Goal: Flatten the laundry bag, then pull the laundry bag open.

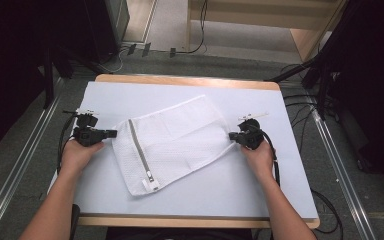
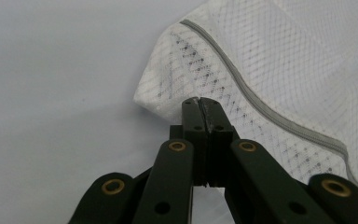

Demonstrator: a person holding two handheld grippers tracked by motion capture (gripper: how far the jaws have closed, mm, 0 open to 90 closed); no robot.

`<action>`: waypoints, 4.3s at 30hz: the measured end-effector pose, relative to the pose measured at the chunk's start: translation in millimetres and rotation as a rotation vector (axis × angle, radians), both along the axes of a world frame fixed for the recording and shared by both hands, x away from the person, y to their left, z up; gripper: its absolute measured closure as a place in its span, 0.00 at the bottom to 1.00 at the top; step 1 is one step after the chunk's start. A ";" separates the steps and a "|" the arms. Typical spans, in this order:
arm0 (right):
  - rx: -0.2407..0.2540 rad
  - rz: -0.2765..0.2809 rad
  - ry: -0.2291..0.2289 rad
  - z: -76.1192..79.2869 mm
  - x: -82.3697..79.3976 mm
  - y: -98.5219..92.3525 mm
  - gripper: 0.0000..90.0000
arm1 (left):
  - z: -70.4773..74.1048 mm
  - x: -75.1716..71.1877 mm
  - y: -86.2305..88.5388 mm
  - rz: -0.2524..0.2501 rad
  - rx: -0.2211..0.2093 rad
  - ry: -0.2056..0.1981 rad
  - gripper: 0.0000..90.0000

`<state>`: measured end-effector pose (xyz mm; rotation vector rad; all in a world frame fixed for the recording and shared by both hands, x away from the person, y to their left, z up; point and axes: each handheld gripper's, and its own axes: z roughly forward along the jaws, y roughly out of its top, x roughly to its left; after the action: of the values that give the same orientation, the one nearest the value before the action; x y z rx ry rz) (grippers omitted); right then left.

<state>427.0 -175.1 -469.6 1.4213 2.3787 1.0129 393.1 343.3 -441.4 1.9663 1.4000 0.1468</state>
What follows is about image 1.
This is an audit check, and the black metal stand frame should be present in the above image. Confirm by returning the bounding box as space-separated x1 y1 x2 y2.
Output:
264 54 336 122

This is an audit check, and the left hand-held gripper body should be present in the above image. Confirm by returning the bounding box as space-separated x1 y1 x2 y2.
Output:
72 107 110 148

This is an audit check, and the light wooden shelf unit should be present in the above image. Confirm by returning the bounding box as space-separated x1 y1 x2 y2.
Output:
186 0 348 63

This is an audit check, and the white table cover sheet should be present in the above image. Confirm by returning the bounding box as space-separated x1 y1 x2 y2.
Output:
47 80 320 220

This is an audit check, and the dark cabinet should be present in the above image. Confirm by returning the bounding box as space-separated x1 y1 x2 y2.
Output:
81 0 131 65

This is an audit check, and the person's right hand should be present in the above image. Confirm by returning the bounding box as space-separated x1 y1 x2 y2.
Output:
240 139 276 183

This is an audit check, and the person's left hand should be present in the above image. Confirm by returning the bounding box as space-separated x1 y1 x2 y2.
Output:
59 138 106 178

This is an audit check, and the dark curtain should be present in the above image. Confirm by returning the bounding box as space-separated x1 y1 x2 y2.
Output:
324 0 384 198
0 0 93 161

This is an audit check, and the aluminium floor rail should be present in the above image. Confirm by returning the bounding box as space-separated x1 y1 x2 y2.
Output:
307 99 378 240
0 94 62 240

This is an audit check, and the white floor cable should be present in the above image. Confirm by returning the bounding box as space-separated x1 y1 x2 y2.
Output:
102 46 130 74

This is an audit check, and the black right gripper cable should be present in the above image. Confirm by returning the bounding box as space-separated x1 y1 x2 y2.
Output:
259 129 281 188

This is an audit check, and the black floor cable loop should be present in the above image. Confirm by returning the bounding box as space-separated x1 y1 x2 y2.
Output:
309 188 345 236

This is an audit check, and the white mesh laundry bag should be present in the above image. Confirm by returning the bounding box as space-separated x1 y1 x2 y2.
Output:
111 94 236 197

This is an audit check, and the black hanging cable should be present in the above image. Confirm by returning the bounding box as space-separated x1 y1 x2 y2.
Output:
175 0 210 55

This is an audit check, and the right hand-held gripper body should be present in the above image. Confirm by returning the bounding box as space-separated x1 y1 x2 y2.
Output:
237 112 270 151

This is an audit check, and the person's dark clothing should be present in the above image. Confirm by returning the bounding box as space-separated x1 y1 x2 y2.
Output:
69 203 275 240

